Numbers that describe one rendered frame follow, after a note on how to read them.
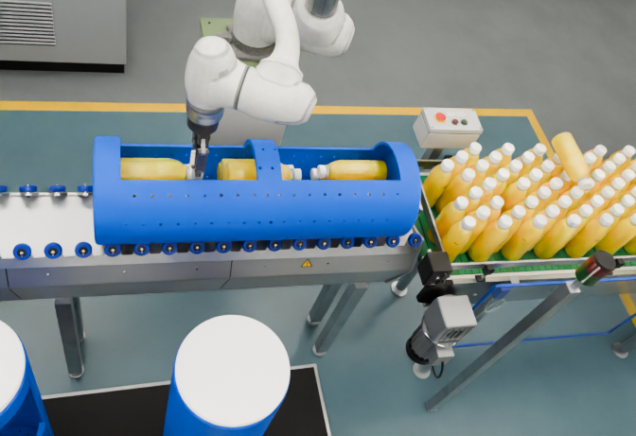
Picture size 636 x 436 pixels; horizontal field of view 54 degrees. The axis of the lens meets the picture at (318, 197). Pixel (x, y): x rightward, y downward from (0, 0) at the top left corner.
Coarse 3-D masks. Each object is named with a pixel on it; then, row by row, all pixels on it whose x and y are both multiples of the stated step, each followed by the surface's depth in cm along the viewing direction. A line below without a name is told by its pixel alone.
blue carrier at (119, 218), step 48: (96, 144) 156; (144, 144) 174; (384, 144) 185; (96, 192) 151; (144, 192) 154; (192, 192) 158; (240, 192) 161; (288, 192) 165; (336, 192) 169; (384, 192) 173; (96, 240) 159; (144, 240) 163; (192, 240) 167; (240, 240) 173
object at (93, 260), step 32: (0, 256) 164; (32, 256) 166; (64, 256) 168; (96, 256) 171; (128, 256) 173; (160, 256) 176; (192, 256) 179; (224, 256) 181; (256, 256) 184; (288, 256) 187; (320, 256) 190
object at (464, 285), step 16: (416, 272) 283; (512, 272) 206; (528, 272) 208; (544, 272) 210; (560, 272) 211; (624, 272) 219; (400, 288) 295; (432, 288) 199; (448, 288) 201; (464, 288) 203; (480, 288) 206; (624, 352) 305; (416, 368) 276
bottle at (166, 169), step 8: (168, 160) 164; (120, 168) 158; (128, 168) 159; (136, 168) 159; (144, 168) 160; (152, 168) 160; (160, 168) 160; (168, 168) 161; (176, 168) 162; (184, 168) 163; (120, 176) 158; (128, 176) 158; (136, 176) 159; (144, 176) 159; (152, 176) 160; (160, 176) 160; (168, 176) 161; (176, 176) 162; (184, 176) 163
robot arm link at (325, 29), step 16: (304, 0) 196; (320, 0) 186; (336, 0) 187; (304, 16) 195; (320, 16) 193; (336, 16) 196; (304, 32) 199; (320, 32) 197; (336, 32) 200; (352, 32) 205; (304, 48) 207; (320, 48) 205; (336, 48) 204
